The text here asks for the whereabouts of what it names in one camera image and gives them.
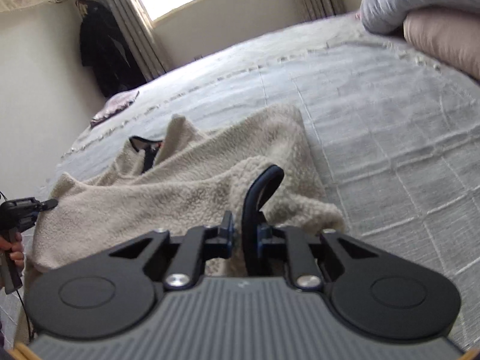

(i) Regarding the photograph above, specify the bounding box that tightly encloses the cream fleece zip jacket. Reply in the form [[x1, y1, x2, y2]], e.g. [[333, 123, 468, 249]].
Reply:
[[30, 104, 345, 272]]

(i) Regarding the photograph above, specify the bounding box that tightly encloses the person left hand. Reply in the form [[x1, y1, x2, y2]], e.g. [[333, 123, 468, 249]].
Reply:
[[0, 232, 24, 270]]

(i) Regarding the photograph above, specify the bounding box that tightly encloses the small folded patterned cloth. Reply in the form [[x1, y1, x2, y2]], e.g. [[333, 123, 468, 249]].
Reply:
[[89, 90, 139, 128]]

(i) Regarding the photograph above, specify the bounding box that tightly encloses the grey quilted bedspread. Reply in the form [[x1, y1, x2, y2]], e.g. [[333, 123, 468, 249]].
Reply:
[[37, 15, 479, 347]]

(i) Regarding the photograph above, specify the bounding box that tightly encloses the dark hanging coat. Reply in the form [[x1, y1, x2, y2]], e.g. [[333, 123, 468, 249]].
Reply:
[[76, 0, 146, 98]]

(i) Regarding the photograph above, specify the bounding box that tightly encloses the left grey curtain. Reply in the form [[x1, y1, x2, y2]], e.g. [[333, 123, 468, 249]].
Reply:
[[95, 0, 173, 81]]

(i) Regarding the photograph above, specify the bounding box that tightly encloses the beige pillow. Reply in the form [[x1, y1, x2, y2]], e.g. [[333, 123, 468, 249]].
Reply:
[[403, 7, 479, 80]]

